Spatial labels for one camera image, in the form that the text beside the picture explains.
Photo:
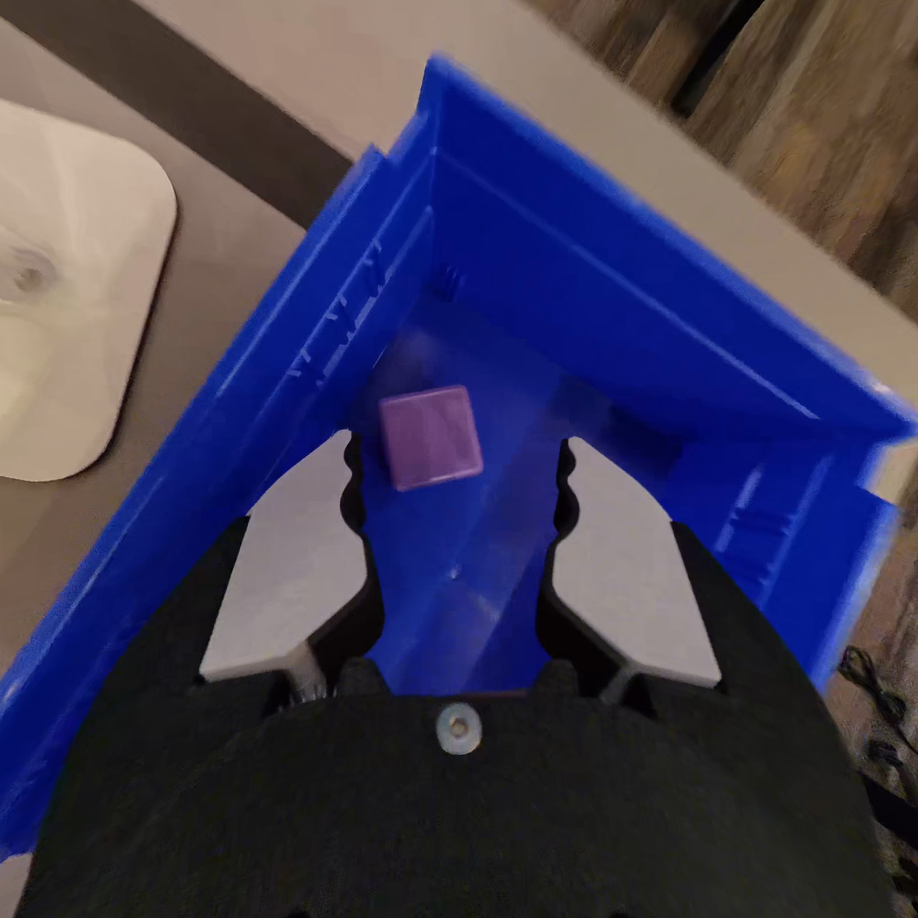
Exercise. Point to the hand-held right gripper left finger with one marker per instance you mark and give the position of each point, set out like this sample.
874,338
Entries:
287,574

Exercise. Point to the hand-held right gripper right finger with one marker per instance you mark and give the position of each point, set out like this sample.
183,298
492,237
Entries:
631,581

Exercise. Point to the purple cube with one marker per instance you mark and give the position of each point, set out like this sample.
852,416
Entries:
430,437

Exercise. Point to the blue plastic bin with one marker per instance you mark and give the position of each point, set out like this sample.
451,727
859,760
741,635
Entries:
574,287

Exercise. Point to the grey desk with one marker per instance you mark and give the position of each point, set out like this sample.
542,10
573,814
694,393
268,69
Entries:
215,272

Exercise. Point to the white document stand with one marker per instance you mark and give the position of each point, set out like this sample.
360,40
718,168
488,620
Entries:
86,323

